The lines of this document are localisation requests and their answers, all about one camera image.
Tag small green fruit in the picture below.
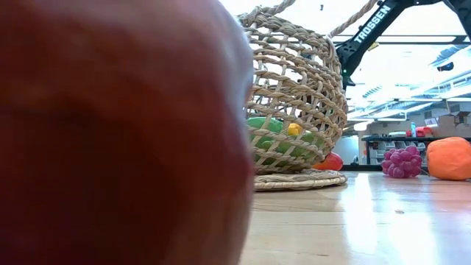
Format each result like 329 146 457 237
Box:
247 116 285 135

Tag green mango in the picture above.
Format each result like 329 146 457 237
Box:
252 131 325 166

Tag woven wicker basket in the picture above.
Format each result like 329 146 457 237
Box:
237 0 380 192

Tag red orange mango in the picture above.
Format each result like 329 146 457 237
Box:
311 151 344 172

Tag yellow red apple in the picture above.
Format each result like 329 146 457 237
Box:
0 0 257 265

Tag orange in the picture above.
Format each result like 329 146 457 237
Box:
425 136 471 182

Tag purple grape bunch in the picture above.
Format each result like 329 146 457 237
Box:
380 145 424 180

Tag black shelf table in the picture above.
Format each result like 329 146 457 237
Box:
360 135 471 166

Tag red plastic container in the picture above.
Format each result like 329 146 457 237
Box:
406 126 434 138

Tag cardboard box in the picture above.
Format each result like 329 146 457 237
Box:
436 113 471 139

